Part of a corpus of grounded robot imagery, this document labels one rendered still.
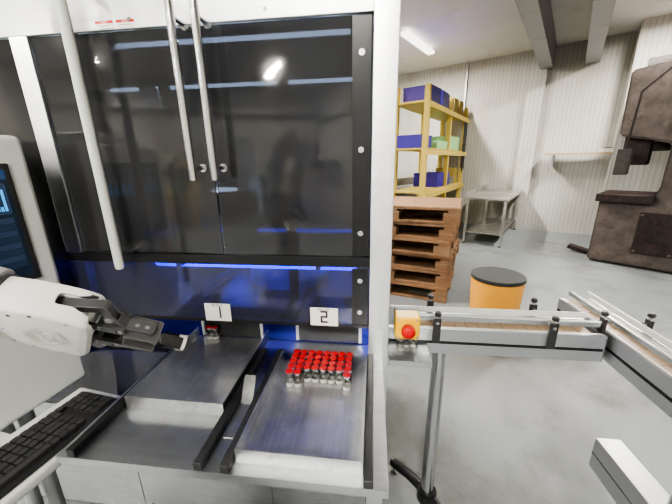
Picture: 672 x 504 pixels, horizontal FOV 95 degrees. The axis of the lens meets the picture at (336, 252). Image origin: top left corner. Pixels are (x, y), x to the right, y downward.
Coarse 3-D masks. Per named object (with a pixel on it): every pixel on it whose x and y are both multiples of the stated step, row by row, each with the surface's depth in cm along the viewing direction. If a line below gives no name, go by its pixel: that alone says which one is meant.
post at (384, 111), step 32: (384, 0) 69; (384, 32) 71; (384, 64) 73; (384, 96) 75; (384, 128) 77; (384, 160) 79; (384, 192) 81; (384, 224) 84; (384, 256) 86; (384, 288) 89; (384, 320) 92; (384, 352) 95; (384, 384) 98
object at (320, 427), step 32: (320, 384) 85; (352, 384) 85; (256, 416) 73; (288, 416) 74; (320, 416) 74; (352, 416) 74; (256, 448) 66; (288, 448) 66; (320, 448) 66; (352, 448) 66
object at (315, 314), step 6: (312, 312) 94; (318, 312) 93; (330, 312) 93; (336, 312) 93; (312, 318) 94; (318, 318) 94; (324, 318) 94; (330, 318) 93; (336, 318) 93; (312, 324) 95; (318, 324) 94; (324, 324) 94; (330, 324) 94; (336, 324) 94
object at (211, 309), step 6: (204, 306) 97; (210, 306) 97; (216, 306) 97; (222, 306) 97; (228, 306) 96; (210, 312) 98; (216, 312) 98; (222, 312) 97; (228, 312) 97; (210, 318) 98; (216, 318) 98; (222, 318) 98; (228, 318) 98
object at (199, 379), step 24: (192, 336) 106; (264, 336) 103; (168, 360) 93; (192, 360) 96; (216, 360) 96; (240, 360) 96; (144, 384) 84; (168, 384) 86; (192, 384) 86; (216, 384) 86; (144, 408) 78; (168, 408) 77; (192, 408) 76; (216, 408) 75
